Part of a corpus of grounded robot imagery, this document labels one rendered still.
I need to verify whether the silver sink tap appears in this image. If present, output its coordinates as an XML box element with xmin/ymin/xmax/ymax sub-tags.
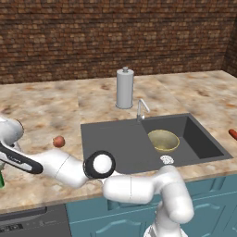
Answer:
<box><xmin>136</xmin><ymin>98</ymin><xmax>152</xmax><ymax>123</ymax></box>

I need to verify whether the dark grey sink basin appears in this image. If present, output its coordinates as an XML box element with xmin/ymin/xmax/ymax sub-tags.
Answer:
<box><xmin>80</xmin><ymin>112</ymin><xmax>234</xmax><ymax>176</ymax></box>

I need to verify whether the yellow bowl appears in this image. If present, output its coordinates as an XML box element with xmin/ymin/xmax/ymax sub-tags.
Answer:
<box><xmin>147</xmin><ymin>129</ymin><xmax>181</xmax><ymax>154</ymax></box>

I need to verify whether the white sink drain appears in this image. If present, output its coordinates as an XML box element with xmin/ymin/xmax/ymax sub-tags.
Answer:
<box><xmin>159</xmin><ymin>155</ymin><xmax>175</xmax><ymax>165</ymax></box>

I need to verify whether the reddish brown onion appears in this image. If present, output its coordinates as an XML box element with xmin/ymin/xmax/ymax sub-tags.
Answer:
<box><xmin>52</xmin><ymin>135</ymin><xmax>67</xmax><ymax>149</ymax></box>

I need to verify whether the orange carrot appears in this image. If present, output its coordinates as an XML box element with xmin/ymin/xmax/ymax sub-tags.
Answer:
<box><xmin>228</xmin><ymin>128</ymin><xmax>237</xmax><ymax>141</ymax></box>

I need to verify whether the green cup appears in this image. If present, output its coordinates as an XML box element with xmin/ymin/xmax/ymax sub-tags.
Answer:
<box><xmin>0</xmin><ymin>171</ymin><xmax>6</xmax><ymax>190</ymax></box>

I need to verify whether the grey paper towel holder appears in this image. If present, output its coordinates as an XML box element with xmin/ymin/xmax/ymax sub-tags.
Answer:
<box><xmin>115</xmin><ymin>66</ymin><xmax>135</xmax><ymax>110</ymax></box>

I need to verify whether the teal cupboard door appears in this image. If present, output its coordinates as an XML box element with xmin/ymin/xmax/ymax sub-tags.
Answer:
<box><xmin>66</xmin><ymin>197</ymin><xmax>159</xmax><ymax>237</ymax></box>
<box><xmin>181</xmin><ymin>174</ymin><xmax>237</xmax><ymax>237</ymax></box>

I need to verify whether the black dishwasher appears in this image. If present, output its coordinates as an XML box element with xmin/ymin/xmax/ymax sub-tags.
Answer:
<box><xmin>0</xmin><ymin>203</ymin><xmax>73</xmax><ymax>237</ymax></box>

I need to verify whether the black dishwasher handle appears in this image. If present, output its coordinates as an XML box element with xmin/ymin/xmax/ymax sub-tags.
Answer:
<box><xmin>0</xmin><ymin>206</ymin><xmax>48</xmax><ymax>222</ymax></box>

